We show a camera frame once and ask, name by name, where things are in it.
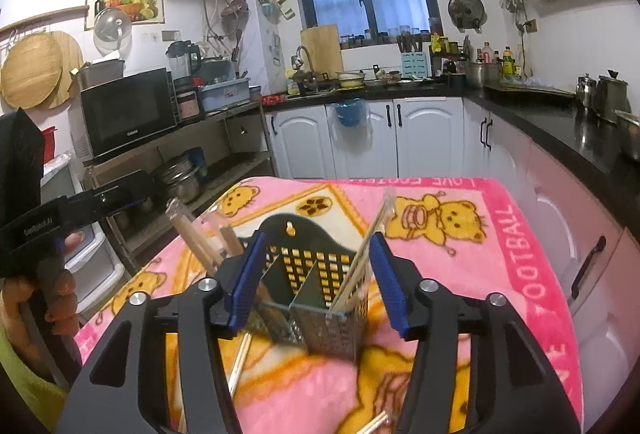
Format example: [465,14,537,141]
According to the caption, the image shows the blue dish rack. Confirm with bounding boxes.
[199,75,251,113]

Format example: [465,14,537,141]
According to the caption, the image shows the chopstick pair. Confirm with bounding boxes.
[350,410,391,434]
[166,197,226,276]
[327,188,397,315]
[227,333,253,400]
[219,224,246,261]

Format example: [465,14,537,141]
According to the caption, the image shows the metal faucet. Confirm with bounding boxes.
[294,45,319,91]

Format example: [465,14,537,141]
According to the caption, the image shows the blue plastic bucket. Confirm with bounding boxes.
[332,99,366,128]

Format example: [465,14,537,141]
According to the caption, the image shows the white kitchen cabinet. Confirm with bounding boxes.
[462,101,640,421]
[265,96,467,180]

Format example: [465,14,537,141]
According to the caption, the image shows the person's left forearm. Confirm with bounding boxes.
[0,329,69,433]

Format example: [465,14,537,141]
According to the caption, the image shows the black countertop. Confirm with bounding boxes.
[260,81,640,235]

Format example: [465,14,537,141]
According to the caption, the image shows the small metal kettle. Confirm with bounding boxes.
[576,74,599,111]

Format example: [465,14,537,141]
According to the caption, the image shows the green plastic utensil holder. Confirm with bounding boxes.
[250,212,384,363]

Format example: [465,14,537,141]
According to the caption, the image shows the person's left hand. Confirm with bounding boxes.
[0,233,84,355]

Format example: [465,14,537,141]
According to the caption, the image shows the small round wooden board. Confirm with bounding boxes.
[49,30,84,109]

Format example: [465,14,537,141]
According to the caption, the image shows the hanging frying pan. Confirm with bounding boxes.
[221,0,250,36]

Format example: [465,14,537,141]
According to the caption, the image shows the large round wooden board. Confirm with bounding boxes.
[0,31,64,111]

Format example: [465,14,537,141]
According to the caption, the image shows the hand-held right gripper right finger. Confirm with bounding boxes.
[369,233,584,434]

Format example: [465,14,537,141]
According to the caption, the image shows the metal shelf rack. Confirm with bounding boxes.
[82,104,277,267]

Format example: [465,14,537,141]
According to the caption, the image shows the glass pot lid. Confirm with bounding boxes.
[93,7,134,56]

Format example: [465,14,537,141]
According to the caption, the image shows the white plastic drawer unit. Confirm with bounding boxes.
[40,153,127,311]

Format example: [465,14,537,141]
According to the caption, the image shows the metal pot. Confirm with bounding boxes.
[465,61,501,88]

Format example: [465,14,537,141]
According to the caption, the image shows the stacked metal pots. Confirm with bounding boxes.
[154,153,202,206]

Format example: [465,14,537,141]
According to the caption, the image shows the black microwave oven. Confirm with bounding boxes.
[69,67,182,161]

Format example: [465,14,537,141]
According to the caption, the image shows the large metal kettle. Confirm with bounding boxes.
[597,69,632,123]

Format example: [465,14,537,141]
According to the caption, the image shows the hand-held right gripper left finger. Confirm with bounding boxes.
[55,230,267,434]

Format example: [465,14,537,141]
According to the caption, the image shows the wooden cutting board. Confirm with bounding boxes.
[300,23,345,80]

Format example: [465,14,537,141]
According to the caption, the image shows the metal pot lid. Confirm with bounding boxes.
[447,0,489,34]

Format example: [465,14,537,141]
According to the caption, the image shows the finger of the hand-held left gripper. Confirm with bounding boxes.
[62,170,157,228]

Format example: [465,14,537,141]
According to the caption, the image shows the fruit picture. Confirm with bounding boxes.
[84,0,164,31]

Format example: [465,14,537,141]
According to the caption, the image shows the pink printed blanket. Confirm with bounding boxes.
[75,175,584,434]

